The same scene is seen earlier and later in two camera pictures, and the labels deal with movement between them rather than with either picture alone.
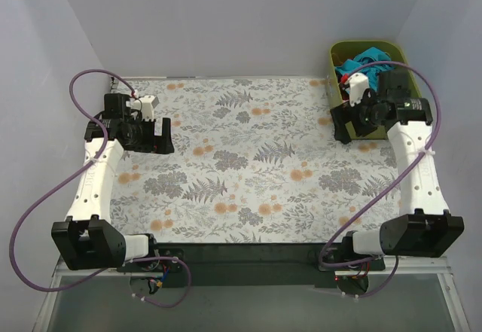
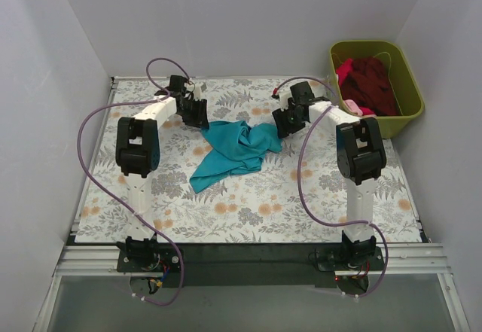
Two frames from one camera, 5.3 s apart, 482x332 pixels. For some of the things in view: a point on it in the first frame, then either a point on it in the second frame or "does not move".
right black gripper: x=340 y=124 → x=285 y=117
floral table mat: x=256 y=159 does not move
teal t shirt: x=366 y=56 → x=234 y=147
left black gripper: x=165 y=135 → x=192 y=110
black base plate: x=255 y=264 does not move
